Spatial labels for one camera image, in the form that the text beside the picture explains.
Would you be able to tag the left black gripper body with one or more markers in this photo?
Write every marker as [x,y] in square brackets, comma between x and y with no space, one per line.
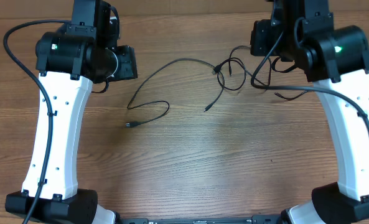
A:
[126,67]

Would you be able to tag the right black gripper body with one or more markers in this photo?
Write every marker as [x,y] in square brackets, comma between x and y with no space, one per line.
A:
[262,39]

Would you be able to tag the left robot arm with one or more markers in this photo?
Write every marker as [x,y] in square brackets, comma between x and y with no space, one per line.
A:
[80,54]

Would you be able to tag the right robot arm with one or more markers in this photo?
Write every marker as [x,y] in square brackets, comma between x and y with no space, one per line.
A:
[336,64]

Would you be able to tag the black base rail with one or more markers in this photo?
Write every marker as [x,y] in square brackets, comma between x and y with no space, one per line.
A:
[255,219]

